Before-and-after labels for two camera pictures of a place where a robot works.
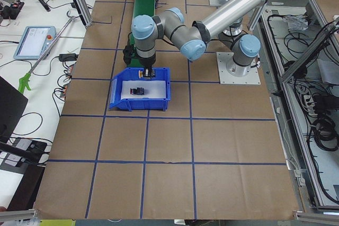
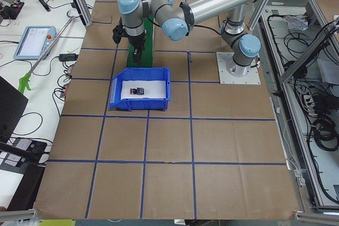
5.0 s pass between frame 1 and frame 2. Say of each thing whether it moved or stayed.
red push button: stayed
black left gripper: moved
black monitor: stayed
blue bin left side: stayed
